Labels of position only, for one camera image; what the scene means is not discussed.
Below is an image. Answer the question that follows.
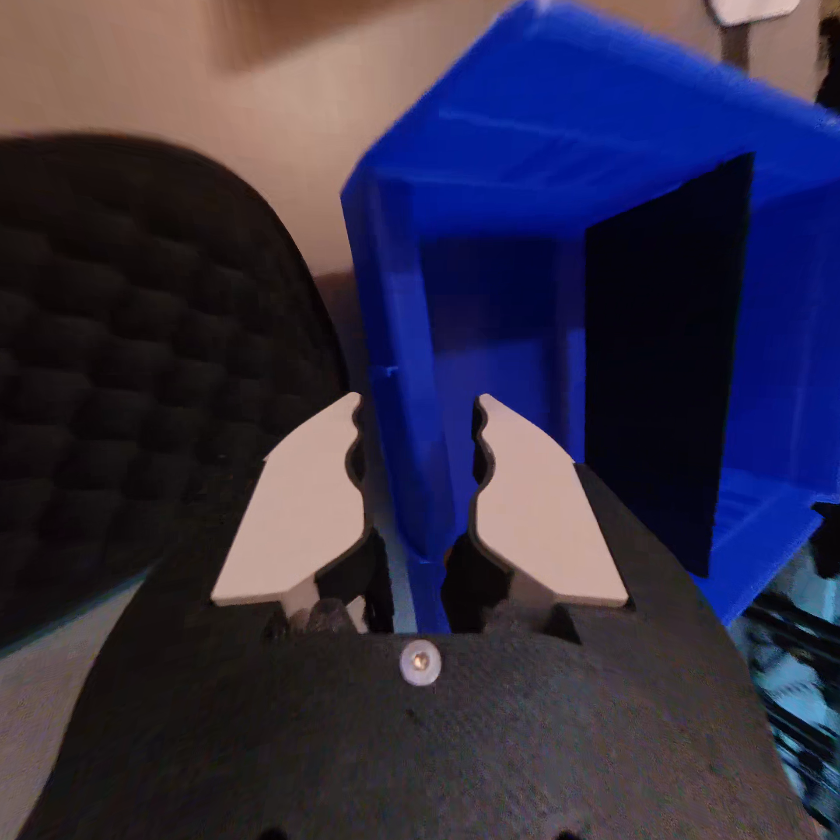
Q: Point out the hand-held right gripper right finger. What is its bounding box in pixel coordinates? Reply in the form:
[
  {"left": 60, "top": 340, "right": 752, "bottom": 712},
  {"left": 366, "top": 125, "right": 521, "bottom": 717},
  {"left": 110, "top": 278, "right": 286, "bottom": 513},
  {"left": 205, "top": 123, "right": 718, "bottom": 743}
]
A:
[{"left": 444, "top": 392, "right": 631, "bottom": 635}]

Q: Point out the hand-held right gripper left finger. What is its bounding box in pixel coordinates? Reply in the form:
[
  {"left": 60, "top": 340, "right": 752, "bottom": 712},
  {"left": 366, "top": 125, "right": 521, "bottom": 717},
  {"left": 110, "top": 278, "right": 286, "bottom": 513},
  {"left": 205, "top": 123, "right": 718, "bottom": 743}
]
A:
[{"left": 210, "top": 392, "right": 395, "bottom": 635}]

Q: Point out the blue plastic bin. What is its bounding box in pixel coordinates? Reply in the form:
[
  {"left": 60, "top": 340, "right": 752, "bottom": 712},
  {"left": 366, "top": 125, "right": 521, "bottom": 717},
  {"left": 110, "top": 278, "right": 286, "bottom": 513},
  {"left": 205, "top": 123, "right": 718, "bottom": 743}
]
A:
[{"left": 340, "top": 0, "right": 840, "bottom": 634}]

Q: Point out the black bin divider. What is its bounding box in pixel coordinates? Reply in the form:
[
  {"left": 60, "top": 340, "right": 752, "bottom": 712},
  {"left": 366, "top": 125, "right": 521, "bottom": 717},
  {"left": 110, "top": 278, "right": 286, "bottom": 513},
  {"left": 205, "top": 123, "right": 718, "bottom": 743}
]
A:
[{"left": 583, "top": 152, "right": 757, "bottom": 578}]

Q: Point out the black quilted wrist rest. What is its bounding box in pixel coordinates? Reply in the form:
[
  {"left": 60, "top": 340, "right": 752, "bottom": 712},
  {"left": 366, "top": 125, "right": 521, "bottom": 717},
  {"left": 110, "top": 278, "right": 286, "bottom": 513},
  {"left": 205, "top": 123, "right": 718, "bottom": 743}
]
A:
[{"left": 0, "top": 133, "right": 352, "bottom": 647}]

